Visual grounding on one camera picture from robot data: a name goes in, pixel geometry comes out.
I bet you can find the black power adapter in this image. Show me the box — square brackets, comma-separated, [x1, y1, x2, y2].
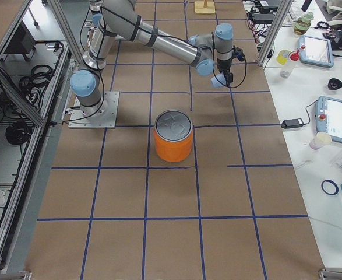
[281, 118, 305, 129]

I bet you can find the blue tape ring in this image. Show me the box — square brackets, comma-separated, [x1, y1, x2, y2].
[321, 180, 340, 196]

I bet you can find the yellow tape roll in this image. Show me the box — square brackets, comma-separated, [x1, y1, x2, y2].
[276, 50, 291, 65]

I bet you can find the green glass jar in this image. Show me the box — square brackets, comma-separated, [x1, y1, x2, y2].
[292, 12, 314, 35]

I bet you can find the near blue teach pendant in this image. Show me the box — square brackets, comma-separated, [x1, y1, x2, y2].
[315, 96, 342, 143]

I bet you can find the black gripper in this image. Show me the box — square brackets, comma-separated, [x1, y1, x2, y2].
[216, 51, 234, 86]

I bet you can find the wooden cup tree stand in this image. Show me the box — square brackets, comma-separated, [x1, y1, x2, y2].
[194, 0, 216, 14]

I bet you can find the clear squeeze bottle red cap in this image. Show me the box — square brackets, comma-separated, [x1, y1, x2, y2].
[280, 50, 300, 78]

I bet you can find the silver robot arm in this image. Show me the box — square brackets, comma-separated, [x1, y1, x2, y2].
[80, 1, 237, 87]

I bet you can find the orange cylindrical container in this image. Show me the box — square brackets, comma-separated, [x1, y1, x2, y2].
[154, 110, 193, 163]

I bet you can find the small translucent paper cup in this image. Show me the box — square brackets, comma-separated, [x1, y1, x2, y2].
[309, 132, 332, 150]

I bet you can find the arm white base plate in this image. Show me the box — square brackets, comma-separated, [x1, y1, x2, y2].
[68, 91, 119, 129]

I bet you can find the blue teach pendant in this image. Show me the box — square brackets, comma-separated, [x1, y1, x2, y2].
[315, 96, 342, 143]
[298, 35, 334, 68]

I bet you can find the aluminium frame post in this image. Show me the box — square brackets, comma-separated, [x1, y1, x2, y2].
[256, 0, 292, 66]

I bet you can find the black bowl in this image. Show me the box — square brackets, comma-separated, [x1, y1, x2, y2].
[327, 78, 342, 90]

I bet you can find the far blue teach pendant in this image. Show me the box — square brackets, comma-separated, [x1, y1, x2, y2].
[298, 35, 334, 68]

